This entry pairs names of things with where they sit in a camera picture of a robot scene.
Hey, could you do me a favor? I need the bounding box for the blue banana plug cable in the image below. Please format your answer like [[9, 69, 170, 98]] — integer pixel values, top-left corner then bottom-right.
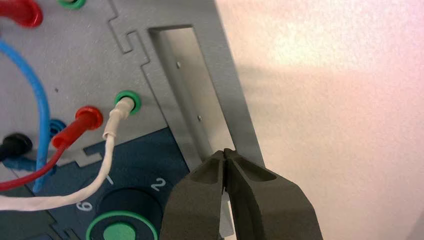
[[0, 39, 59, 195]]

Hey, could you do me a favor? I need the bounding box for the gray and dark blue control box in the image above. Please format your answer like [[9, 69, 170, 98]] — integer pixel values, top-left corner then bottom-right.
[[0, 0, 266, 240]]

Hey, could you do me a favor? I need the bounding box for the red banana plug cable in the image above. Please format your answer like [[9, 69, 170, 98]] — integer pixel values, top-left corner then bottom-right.
[[0, 0, 104, 193]]

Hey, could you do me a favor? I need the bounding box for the green rotary knob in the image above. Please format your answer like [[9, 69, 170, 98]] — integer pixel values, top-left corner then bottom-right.
[[85, 188, 164, 240]]

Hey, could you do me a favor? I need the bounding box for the black banana plug cable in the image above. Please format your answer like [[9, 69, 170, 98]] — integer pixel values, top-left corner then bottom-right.
[[0, 132, 34, 163]]

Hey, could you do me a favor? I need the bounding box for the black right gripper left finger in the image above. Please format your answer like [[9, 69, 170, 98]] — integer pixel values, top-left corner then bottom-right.
[[159, 150, 229, 240]]

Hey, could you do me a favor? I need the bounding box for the white banana plug cable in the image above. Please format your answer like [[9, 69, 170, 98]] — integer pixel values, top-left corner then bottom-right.
[[0, 96, 137, 212]]

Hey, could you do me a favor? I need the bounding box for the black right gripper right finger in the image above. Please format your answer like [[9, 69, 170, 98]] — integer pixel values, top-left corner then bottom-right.
[[223, 148, 324, 240]]

